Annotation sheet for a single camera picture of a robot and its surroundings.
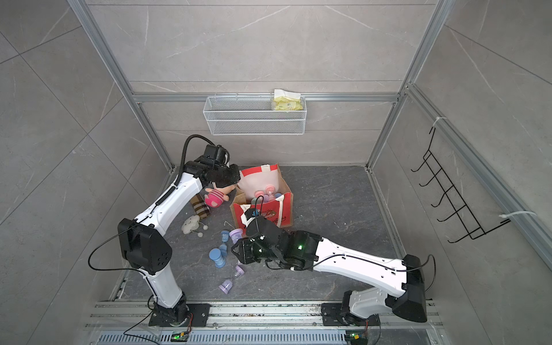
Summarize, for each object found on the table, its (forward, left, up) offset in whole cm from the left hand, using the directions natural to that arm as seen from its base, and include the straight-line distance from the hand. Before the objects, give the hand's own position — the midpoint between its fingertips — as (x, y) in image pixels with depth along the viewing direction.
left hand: (244, 173), depth 86 cm
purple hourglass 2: (-29, 0, +4) cm, 29 cm away
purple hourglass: (-38, +7, -20) cm, 43 cm away
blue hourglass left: (-23, +10, -21) cm, 32 cm away
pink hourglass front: (-3, -5, -11) cm, 12 cm away
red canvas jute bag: (+2, -7, -13) cm, 15 cm away
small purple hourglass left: (-32, +2, -21) cm, 39 cm away
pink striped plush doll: (+2, +16, -17) cm, 24 cm away
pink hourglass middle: (+1, -10, -12) cm, 16 cm away
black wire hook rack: (-28, -69, +7) cm, 75 cm away
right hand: (-33, -1, +1) cm, 33 cm away
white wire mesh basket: (+32, -2, +6) cm, 32 cm away
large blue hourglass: (-28, +11, -14) cm, 33 cm away
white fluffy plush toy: (-12, +25, -19) cm, 33 cm away
